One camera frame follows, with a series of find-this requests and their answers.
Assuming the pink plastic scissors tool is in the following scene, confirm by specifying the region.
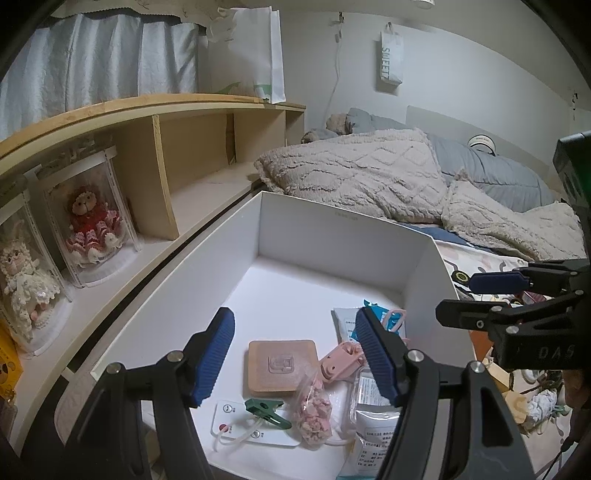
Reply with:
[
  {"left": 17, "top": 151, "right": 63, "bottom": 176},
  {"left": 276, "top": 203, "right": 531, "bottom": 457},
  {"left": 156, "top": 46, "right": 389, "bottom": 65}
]
[{"left": 317, "top": 308, "right": 410, "bottom": 381}]

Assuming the bag of pink beads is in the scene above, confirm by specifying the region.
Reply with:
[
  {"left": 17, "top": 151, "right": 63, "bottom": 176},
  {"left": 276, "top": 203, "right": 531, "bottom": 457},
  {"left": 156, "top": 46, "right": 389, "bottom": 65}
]
[{"left": 291, "top": 370, "right": 332, "bottom": 448}]

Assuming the cartoon print bed sheet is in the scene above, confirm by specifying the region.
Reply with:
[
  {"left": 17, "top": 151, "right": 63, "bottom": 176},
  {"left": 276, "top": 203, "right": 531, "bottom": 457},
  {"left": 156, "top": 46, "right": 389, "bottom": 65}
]
[{"left": 436, "top": 259, "right": 590, "bottom": 479}]

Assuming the grey pillow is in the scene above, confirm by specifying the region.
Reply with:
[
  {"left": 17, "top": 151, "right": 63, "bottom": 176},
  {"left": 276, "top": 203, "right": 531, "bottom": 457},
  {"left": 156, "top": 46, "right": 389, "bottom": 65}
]
[{"left": 346, "top": 107, "right": 555, "bottom": 212}]

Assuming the white document pouch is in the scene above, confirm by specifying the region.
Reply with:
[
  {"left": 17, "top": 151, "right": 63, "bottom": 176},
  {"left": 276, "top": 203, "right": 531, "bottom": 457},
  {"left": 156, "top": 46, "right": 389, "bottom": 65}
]
[{"left": 337, "top": 367, "right": 401, "bottom": 479}]

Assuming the blue sachet packet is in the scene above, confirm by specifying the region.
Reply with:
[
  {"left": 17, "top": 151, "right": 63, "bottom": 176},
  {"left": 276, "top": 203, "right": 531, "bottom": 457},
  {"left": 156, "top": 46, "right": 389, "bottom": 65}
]
[{"left": 363, "top": 300, "right": 407, "bottom": 338}]

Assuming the green plastic clip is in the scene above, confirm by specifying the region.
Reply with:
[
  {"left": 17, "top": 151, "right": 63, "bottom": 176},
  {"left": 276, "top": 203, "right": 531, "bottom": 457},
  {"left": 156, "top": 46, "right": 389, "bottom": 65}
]
[{"left": 245, "top": 398, "right": 291, "bottom": 430}]

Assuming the beige textured blanket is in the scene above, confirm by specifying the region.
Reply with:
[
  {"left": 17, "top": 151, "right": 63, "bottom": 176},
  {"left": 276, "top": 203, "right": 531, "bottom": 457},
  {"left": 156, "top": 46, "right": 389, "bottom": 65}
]
[{"left": 254, "top": 129, "right": 586, "bottom": 261}]

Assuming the cream dress doll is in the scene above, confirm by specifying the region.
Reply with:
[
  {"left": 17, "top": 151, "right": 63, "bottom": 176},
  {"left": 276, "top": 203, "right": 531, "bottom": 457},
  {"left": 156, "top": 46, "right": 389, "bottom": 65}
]
[{"left": 1, "top": 220, "right": 61, "bottom": 343}]

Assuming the tan square pad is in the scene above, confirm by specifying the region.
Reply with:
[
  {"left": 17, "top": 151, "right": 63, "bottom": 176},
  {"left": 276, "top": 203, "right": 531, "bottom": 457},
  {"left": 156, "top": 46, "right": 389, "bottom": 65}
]
[{"left": 246, "top": 340, "right": 318, "bottom": 397}]

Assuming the white cardboard storage box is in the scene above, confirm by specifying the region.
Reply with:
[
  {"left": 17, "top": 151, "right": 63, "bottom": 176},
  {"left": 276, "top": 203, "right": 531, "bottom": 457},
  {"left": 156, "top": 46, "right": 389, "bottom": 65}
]
[{"left": 92, "top": 193, "right": 474, "bottom": 479}]

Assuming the red dress doll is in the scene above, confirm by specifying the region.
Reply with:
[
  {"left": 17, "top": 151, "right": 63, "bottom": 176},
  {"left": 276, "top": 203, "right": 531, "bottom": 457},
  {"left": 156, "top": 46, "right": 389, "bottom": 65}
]
[{"left": 65, "top": 185, "right": 124, "bottom": 268}]

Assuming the hanging sweet paper bag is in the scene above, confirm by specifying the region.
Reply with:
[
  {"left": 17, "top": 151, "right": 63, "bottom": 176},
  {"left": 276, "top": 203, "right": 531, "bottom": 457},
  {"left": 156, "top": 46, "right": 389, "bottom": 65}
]
[{"left": 377, "top": 22, "right": 405, "bottom": 95}]

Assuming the wooden bedside shelf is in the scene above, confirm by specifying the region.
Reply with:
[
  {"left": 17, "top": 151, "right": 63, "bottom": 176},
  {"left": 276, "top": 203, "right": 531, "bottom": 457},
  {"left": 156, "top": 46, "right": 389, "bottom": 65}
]
[{"left": 1, "top": 94, "right": 305, "bottom": 451}]

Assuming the white paper shopping bag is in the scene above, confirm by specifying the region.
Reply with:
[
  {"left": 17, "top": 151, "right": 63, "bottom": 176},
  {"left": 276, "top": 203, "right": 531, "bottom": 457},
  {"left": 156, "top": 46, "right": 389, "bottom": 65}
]
[{"left": 206, "top": 6, "right": 287, "bottom": 104}]

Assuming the grey curtain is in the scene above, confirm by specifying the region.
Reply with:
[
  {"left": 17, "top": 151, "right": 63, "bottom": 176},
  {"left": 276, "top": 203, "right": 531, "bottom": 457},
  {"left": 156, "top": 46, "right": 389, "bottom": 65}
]
[{"left": 1, "top": 12, "right": 199, "bottom": 139}]

